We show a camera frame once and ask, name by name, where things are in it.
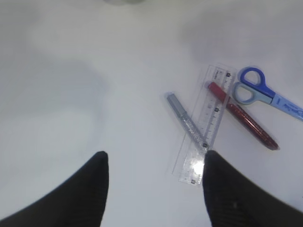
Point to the red glitter pen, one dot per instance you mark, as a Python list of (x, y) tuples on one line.
[(243, 117)]

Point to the blue scissors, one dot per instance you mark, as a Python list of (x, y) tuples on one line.
[(261, 92)]

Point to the clear plastic ruler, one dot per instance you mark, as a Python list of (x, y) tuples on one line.
[(206, 111)]

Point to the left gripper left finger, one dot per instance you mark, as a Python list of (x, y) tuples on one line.
[(78, 202)]

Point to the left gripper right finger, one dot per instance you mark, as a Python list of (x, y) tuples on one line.
[(232, 200)]

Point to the silver glitter pen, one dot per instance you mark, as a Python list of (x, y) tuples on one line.
[(187, 123)]

